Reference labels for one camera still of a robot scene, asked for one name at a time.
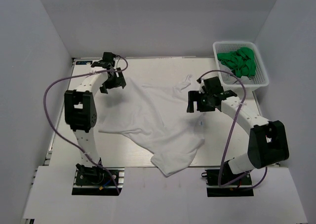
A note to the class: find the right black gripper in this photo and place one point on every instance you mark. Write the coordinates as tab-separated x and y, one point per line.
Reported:
192	97

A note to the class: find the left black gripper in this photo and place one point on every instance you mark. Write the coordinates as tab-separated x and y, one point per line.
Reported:
119	81

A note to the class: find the white t shirt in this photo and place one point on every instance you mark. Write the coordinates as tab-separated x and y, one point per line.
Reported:
156	118

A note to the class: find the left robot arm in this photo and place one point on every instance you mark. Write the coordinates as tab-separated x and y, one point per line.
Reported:
80	108

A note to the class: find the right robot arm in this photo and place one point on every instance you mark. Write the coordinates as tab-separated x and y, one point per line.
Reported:
267	139

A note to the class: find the grey t shirt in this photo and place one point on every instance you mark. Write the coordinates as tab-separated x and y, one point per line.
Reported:
230	80

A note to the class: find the blue table label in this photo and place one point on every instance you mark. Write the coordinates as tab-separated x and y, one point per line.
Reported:
84	62

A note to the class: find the green t shirt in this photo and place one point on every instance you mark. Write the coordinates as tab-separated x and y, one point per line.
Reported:
241	62

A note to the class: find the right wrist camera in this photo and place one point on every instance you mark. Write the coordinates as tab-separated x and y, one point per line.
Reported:
201	85

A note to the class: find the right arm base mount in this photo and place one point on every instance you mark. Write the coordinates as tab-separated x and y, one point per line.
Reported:
231	185

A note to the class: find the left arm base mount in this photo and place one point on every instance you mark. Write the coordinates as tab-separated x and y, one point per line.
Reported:
94	181

